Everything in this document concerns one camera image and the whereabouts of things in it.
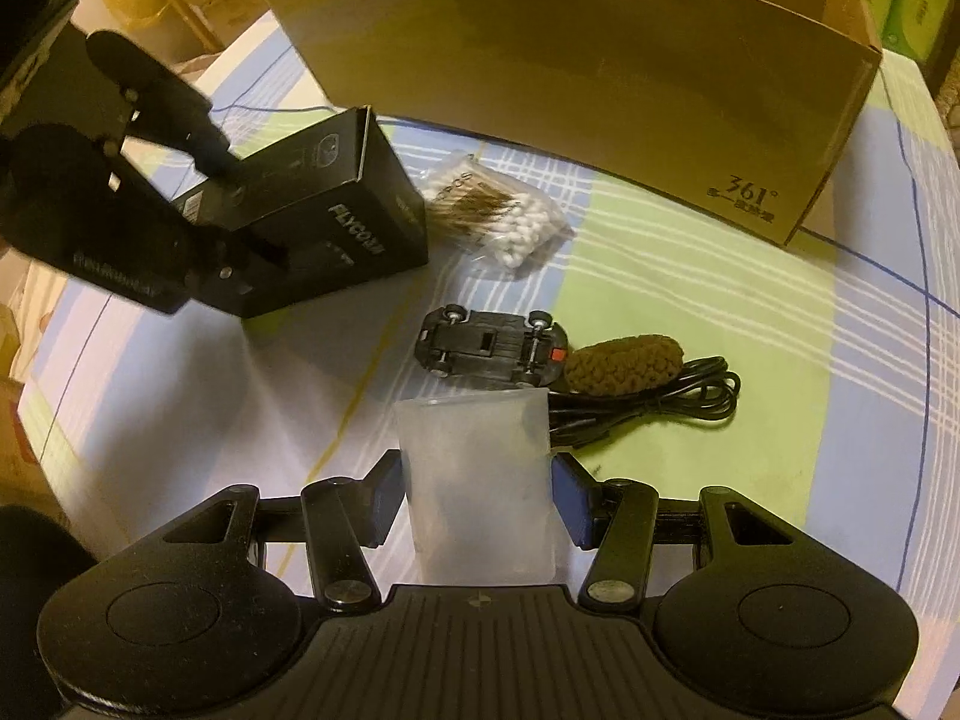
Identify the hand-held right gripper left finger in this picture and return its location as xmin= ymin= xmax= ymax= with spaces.
xmin=161 ymin=448 xmax=407 ymax=614

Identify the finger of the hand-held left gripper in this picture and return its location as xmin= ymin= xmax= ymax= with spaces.
xmin=176 ymin=221 xmax=291 ymax=320
xmin=120 ymin=82 xmax=250 ymax=190

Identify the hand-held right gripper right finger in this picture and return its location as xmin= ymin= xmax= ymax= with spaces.
xmin=550 ymin=450 xmax=796 ymax=614

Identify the translucent plastic cup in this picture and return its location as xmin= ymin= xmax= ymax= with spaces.
xmin=394 ymin=388 xmax=560 ymax=586

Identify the black product box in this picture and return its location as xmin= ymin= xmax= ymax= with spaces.
xmin=172 ymin=106 xmax=430 ymax=316

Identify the brown knitted pouch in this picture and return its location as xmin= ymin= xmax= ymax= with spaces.
xmin=562 ymin=337 xmax=685 ymax=397

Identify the large brown cardboard box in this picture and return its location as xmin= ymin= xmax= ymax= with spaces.
xmin=255 ymin=0 xmax=886 ymax=248

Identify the black toy car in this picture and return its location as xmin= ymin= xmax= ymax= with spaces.
xmin=415 ymin=304 xmax=571 ymax=385

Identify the checkered tablecloth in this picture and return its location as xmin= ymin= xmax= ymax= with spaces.
xmin=15 ymin=22 xmax=960 ymax=691

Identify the cotton swab bag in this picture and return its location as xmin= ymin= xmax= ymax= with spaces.
xmin=416 ymin=152 xmax=575 ymax=278

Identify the green tissue multipack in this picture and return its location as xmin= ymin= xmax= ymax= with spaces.
xmin=870 ymin=0 xmax=960 ymax=91

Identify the thin black cable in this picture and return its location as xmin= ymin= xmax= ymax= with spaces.
xmin=217 ymin=97 xmax=338 ymax=115

